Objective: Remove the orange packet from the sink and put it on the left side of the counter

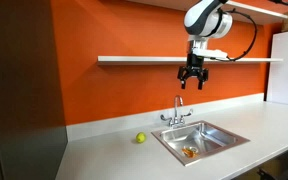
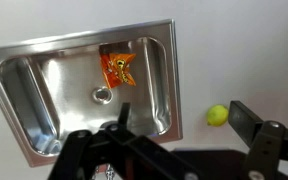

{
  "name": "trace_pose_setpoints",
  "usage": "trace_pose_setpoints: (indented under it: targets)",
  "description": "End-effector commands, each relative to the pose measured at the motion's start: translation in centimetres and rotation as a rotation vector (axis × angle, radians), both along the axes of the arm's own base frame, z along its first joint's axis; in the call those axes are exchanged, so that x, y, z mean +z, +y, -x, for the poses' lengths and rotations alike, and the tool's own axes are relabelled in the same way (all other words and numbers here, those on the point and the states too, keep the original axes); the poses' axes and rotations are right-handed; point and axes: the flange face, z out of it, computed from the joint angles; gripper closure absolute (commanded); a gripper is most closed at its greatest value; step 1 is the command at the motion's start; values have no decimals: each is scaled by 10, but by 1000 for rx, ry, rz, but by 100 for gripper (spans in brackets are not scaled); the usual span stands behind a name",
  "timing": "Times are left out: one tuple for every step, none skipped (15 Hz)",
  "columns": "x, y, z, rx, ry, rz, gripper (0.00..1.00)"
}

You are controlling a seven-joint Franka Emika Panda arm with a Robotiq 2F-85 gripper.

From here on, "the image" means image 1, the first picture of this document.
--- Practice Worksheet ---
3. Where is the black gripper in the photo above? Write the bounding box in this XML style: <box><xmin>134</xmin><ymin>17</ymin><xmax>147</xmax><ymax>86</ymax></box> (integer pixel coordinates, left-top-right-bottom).
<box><xmin>177</xmin><ymin>53</ymin><xmax>208</xmax><ymax>90</ymax></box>

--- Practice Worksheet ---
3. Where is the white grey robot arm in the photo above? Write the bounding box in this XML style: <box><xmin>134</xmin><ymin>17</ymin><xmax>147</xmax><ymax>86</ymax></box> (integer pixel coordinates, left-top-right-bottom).
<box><xmin>177</xmin><ymin>0</ymin><xmax>233</xmax><ymax>90</ymax></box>

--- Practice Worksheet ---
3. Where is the stainless steel sink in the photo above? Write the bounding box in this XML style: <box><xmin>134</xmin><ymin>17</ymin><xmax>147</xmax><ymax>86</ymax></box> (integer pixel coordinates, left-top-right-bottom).
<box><xmin>152</xmin><ymin>121</ymin><xmax>248</xmax><ymax>166</ymax></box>

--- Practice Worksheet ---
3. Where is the chrome faucet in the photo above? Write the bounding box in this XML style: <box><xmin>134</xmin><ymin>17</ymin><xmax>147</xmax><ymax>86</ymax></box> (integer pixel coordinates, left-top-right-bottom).
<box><xmin>160</xmin><ymin>95</ymin><xmax>193</xmax><ymax>128</ymax></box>

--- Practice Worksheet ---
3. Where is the green lime fruit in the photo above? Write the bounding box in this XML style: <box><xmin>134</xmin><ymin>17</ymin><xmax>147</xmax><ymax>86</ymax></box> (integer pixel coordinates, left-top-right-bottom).
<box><xmin>136</xmin><ymin>132</ymin><xmax>146</xmax><ymax>143</ymax></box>

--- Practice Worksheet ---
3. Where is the white board panel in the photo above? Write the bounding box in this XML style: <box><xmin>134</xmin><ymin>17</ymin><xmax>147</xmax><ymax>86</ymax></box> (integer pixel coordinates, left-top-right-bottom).
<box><xmin>267</xmin><ymin>32</ymin><xmax>288</xmax><ymax>105</ymax></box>

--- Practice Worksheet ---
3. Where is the dark brown tall cabinet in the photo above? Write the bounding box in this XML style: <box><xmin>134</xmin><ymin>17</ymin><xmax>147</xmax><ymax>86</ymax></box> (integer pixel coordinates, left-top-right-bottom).
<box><xmin>0</xmin><ymin>0</ymin><xmax>67</xmax><ymax>180</ymax></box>

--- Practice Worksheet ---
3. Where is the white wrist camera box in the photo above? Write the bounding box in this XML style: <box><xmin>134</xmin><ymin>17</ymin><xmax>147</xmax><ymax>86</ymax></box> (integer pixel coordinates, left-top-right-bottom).
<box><xmin>193</xmin><ymin>48</ymin><xmax>227</xmax><ymax>60</ymax></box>

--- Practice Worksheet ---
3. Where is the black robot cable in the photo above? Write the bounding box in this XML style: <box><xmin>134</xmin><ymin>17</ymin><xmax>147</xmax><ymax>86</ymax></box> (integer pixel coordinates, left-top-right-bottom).
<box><xmin>213</xmin><ymin>8</ymin><xmax>258</xmax><ymax>63</ymax></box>

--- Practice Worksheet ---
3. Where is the white upper wall shelf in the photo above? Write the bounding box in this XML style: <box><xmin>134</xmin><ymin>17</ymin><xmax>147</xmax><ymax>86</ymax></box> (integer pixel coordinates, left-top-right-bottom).
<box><xmin>128</xmin><ymin>0</ymin><xmax>288</xmax><ymax>24</ymax></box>

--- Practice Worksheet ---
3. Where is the white wall shelf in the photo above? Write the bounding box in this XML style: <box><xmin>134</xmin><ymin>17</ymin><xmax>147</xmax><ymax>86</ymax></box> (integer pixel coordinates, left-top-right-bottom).
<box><xmin>128</xmin><ymin>0</ymin><xmax>288</xmax><ymax>24</ymax></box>
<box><xmin>97</xmin><ymin>56</ymin><xmax>282</xmax><ymax>65</ymax></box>

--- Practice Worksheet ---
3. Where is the white lower wall shelf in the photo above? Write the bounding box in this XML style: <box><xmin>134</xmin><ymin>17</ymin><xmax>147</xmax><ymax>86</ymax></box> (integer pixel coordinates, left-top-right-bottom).
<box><xmin>97</xmin><ymin>56</ymin><xmax>282</xmax><ymax>65</ymax></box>

